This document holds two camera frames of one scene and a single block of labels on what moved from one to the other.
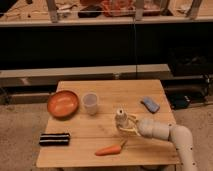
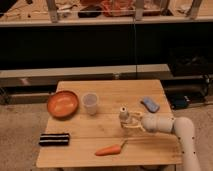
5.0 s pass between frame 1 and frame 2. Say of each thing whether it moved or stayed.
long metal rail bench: stayed
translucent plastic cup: stayed
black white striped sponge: stayed
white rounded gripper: moved
